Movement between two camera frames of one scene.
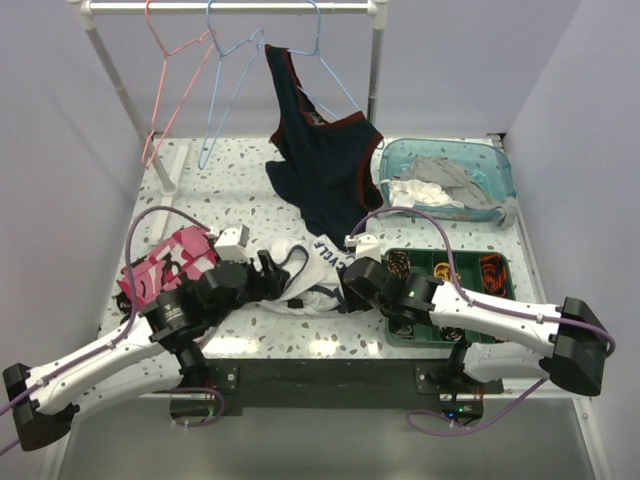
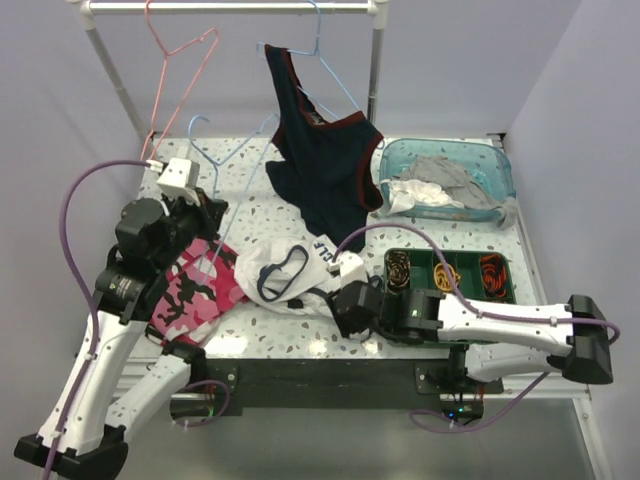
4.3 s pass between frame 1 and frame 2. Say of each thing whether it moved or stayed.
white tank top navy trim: stayed
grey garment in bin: stayed
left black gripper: moved
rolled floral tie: stayed
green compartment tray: stayed
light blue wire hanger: moved
